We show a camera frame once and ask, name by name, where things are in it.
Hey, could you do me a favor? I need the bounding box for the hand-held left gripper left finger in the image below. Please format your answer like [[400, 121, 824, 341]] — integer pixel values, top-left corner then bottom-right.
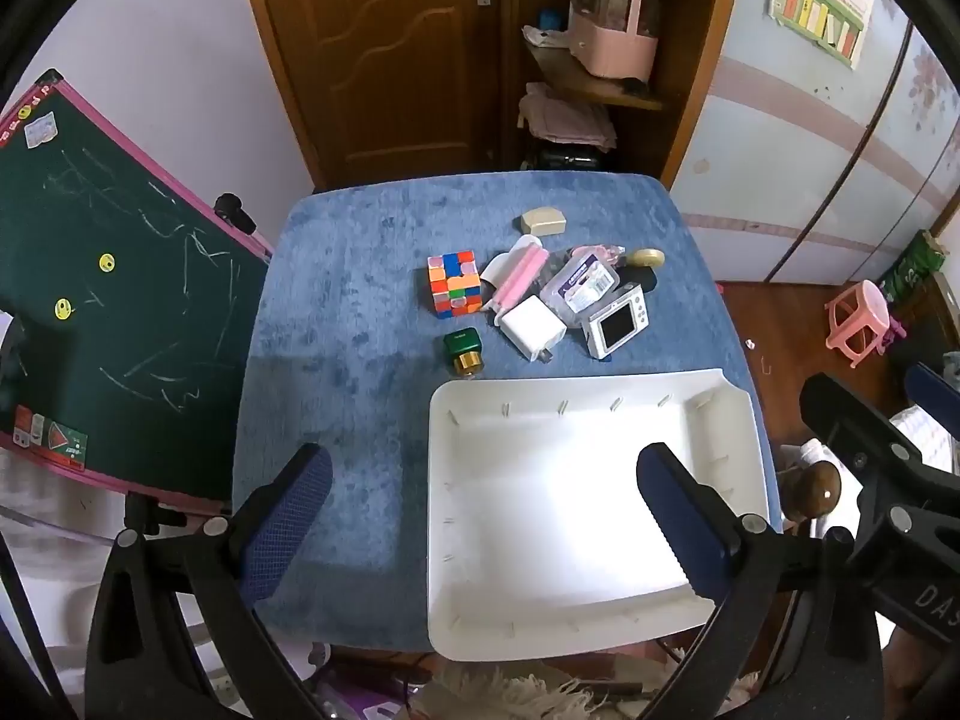
[[84, 441, 335, 720]]

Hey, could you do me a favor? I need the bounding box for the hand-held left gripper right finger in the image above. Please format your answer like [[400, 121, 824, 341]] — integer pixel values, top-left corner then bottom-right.
[[636, 441, 882, 720]]

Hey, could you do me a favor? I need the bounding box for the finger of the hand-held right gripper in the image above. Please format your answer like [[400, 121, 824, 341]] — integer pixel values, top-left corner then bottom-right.
[[801, 373, 931, 481], [904, 362, 960, 421]]

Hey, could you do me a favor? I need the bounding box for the white plastic tray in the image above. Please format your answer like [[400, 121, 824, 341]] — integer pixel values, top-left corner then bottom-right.
[[426, 367, 773, 662]]

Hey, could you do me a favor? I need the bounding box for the clear plastic box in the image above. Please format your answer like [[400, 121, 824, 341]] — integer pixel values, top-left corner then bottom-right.
[[540, 246, 621, 314]]

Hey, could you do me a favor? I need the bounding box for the brown wooden knob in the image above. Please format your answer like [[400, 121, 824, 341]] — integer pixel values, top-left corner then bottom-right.
[[784, 461, 843, 523]]

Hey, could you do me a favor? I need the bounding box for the pink plastic stool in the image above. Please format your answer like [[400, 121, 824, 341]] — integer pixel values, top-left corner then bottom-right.
[[825, 280, 895, 369]]

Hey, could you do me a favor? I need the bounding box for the green packet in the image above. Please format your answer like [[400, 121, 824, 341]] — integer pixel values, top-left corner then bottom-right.
[[881, 230, 947, 302]]

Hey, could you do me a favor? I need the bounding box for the blue plush table mat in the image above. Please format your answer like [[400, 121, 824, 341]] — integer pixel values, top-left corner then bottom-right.
[[232, 171, 767, 652]]

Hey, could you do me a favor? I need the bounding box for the fringed beige rug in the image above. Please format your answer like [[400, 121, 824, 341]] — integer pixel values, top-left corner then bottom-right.
[[435, 637, 751, 720]]

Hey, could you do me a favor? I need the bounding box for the green box with gold cap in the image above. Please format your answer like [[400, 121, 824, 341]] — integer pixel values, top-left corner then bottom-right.
[[442, 328, 486, 377]]

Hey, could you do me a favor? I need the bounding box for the white charger plug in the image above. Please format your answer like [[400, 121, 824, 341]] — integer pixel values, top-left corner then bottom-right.
[[499, 295, 568, 363]]

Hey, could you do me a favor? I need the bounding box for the pale wardrobe with pink stripe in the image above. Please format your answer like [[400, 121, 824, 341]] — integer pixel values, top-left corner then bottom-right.
[[667, 11, 960, 287]]

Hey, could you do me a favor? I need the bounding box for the multicoloured puzzle cube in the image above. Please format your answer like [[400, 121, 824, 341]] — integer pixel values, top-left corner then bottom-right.
[[427, 250, 483, 318]]

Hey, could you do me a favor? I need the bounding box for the black chalkboard knob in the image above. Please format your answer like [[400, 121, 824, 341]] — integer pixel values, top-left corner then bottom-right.
[[214, 193, 258, 234]]

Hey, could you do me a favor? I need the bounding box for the beige rectangular box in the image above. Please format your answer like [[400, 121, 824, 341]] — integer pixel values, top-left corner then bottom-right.
[[516, 207, 569, 236]]

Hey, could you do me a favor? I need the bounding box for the brown wooden shelf cabinet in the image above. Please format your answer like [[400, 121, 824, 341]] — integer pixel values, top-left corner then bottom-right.
[[510, 0, 748, 185]]

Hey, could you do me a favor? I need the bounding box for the folded pink cloth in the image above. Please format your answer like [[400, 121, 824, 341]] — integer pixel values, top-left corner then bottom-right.
[[517, 82, 618, 150]]

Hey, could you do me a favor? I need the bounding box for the pink storage basket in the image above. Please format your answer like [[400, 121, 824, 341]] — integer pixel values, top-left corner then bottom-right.
[[568, 0, 663, 82]]

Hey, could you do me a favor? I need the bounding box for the brown wooden door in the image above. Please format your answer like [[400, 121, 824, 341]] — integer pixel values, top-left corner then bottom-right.
[[236, 0, 526, 193]]

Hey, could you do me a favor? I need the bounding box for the white digital camera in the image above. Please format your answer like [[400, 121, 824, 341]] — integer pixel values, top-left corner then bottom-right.
[[581, 283, 650, 359]]

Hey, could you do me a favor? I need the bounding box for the green chalkboard with pink frame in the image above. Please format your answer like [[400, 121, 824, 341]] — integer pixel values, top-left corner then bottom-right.
[[0, 69, 275, 500]]

